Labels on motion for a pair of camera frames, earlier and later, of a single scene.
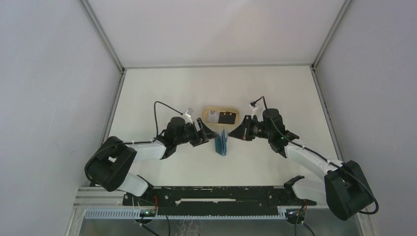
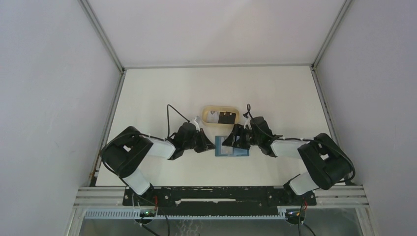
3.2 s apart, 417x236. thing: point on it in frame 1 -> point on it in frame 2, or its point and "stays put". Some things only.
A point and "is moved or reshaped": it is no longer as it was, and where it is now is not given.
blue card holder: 221,143 is moved or reshaped
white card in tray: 213,116 stays put
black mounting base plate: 215,200 stays put
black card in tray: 227,117 stays put
